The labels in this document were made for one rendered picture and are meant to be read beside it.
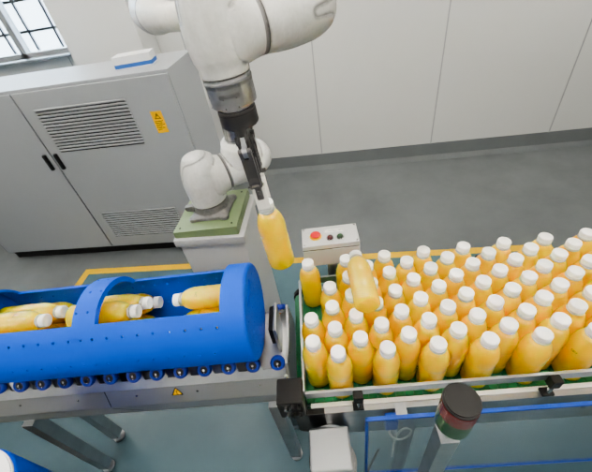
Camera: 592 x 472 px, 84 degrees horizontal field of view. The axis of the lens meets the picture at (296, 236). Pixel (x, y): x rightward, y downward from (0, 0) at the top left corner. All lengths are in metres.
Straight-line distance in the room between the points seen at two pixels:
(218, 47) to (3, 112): 2.52
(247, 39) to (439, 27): 2.98
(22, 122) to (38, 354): 2.08
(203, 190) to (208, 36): 0.88
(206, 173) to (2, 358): 0.84
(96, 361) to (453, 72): 3.45
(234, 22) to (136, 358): 0.82
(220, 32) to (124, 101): 1.93
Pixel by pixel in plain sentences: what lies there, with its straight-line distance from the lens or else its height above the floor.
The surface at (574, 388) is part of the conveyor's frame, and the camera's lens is 1.23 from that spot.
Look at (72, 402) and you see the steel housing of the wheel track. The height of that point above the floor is 0.87.
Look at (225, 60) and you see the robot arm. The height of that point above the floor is 1.76.
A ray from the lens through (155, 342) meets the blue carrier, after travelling 0.98.
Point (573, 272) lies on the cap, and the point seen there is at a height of 1.10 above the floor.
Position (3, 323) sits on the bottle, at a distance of 1.30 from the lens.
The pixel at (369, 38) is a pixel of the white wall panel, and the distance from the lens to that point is 3.43.
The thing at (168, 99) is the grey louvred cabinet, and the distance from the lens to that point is 2.38.
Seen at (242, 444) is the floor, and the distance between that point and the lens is 2.04.
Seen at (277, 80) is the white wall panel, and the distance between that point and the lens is 3.50.
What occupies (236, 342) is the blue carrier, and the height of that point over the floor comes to 1.14.
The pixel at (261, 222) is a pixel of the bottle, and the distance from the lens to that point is 0.80.
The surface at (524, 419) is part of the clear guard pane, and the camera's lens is 1.15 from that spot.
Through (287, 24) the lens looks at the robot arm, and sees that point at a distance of 0.67.
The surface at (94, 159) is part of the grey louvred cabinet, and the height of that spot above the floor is 0.93.
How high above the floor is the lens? 1.88
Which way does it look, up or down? 41 degrees down
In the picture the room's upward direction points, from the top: 10 degrees counter-clockwise
